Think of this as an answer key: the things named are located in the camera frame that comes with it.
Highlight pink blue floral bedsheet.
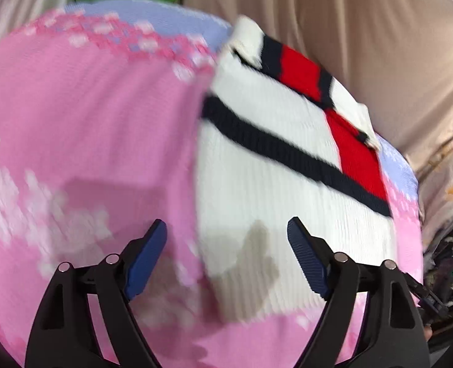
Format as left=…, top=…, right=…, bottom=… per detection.
left=0, top=0, right=423, bottom=368

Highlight white satin curtain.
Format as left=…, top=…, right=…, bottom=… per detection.
left=0, top=0, right=76, bottom=52

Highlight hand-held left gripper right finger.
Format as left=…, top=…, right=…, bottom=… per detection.
left=287, top=217, right=431, bottom=368

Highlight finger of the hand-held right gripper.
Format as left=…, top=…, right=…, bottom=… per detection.
left=404, top=273, right=450, bottom=319

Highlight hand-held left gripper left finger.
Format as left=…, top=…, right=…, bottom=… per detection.
left=25, top=219, right=168, bottom=368

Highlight white knitted sweater red navy stripes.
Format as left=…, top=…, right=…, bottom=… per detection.
left=196, top=15, right=400, bottom=323

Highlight pale printed cloth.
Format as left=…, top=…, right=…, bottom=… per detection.
left=417, top=125, right=453, bottom=254

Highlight beige draped cloth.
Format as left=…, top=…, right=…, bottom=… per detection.
left=182, top=0, right=453, bottom=169

